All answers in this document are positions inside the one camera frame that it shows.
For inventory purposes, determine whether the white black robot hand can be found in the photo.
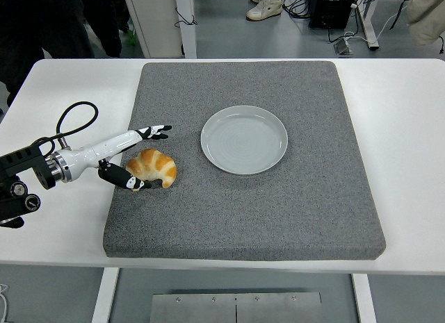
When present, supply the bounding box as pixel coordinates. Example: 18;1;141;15
62;124;173;192

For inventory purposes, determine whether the white desk leg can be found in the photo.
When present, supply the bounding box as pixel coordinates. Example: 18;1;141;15
357;0;380;51

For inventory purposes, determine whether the round grey plate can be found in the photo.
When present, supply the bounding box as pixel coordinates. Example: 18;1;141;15
200;105;289;176

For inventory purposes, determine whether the white floor cable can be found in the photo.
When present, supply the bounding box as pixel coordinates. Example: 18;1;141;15
342;13;397;45

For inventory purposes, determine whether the black computer case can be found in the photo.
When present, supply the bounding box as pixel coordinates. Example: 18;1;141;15
309;0;359;29

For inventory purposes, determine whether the black cable bundle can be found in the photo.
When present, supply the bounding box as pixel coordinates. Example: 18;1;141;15
282;0;314;19

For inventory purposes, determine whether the thin black cable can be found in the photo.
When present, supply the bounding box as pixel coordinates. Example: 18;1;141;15
175;6;198;28

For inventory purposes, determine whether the white upright post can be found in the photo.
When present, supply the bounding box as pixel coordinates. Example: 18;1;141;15
173;0;198;59

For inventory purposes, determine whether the beige fabric bag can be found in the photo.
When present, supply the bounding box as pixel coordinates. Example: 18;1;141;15
406;0;445;47

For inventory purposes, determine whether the small grey floor box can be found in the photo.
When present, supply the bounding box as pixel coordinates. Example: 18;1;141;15
333;38;355;56

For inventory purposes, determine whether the grey metal plate with screws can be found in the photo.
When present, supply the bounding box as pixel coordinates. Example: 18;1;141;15
149;292;324;323

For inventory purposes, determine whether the white cabinet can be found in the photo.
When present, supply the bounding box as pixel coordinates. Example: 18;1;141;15
122;0;184;59

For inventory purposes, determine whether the person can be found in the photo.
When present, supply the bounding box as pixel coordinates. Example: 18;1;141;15
0;0;131;108

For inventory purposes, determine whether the thin white cord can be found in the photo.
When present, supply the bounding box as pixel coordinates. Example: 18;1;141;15
0;283;10;323

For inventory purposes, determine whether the grey speckled mat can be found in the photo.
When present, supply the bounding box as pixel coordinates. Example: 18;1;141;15
103;60;387;262

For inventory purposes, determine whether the white table leg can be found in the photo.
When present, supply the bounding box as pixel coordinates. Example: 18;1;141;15
351;273;378;323
90;267;121;323

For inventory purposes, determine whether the golden croissant bread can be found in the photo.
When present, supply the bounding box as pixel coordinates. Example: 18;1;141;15
125;148;178;189

